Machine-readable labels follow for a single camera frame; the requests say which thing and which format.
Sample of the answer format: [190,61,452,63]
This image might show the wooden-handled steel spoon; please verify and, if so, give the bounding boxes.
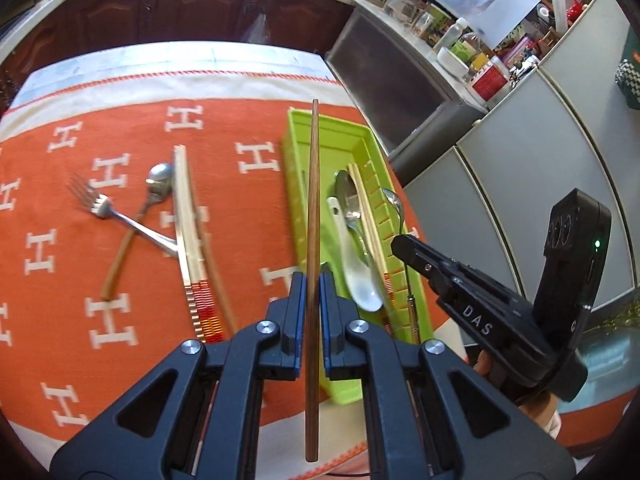
[100,161,175,302]

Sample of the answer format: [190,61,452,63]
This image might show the red labelled white jar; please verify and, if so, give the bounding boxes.
[470,55,511,103]

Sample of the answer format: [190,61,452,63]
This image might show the clear plastic bag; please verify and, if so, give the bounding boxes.
[242,10,273,46]

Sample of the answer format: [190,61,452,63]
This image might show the person's right hand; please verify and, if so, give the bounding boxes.
[472,347,559,438]

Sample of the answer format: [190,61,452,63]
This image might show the white bowl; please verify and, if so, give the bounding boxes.
[436,47,471,78]

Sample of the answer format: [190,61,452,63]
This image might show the dark wooden kitchen cabinets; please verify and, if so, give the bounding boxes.
[0,0,356,111]

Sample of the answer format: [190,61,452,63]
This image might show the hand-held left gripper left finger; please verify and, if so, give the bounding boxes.
[49,272,307,480]

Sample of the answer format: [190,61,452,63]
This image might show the white paper roll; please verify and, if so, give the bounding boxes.
[547,0,571,36]

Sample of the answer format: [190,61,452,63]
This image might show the large steel spoon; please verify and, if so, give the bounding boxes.
[334,170,373,266]

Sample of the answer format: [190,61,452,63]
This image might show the green plastic tray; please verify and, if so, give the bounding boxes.
[281,107,435,406]

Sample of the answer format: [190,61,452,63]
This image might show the small steel spoon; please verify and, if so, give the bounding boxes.
[381,187,421,345]

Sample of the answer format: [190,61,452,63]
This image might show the green checkered box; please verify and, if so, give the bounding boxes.
[614,35,640,106]

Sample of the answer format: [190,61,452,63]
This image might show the white ceramic spoon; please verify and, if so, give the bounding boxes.
[326,196,385,312]

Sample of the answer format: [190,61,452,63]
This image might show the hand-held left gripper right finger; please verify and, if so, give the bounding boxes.
[319,270,577,480]

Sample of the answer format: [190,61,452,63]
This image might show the orange printed tablecloth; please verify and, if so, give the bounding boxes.
[0,40,441,466]

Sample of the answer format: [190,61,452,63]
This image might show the clear bottle white cap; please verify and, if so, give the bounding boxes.
[440,17,468,53]

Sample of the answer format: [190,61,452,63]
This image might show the grey metal cabinet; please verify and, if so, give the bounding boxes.
[325,7,488,161]

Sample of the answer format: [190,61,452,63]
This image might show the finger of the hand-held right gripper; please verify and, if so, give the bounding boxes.
[390,233,453,292]

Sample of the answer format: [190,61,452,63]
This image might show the grey refrigerator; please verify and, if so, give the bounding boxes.
[390,0,640,341]

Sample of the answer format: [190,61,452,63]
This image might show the steel fork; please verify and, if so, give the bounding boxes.
[67,172,180,258]

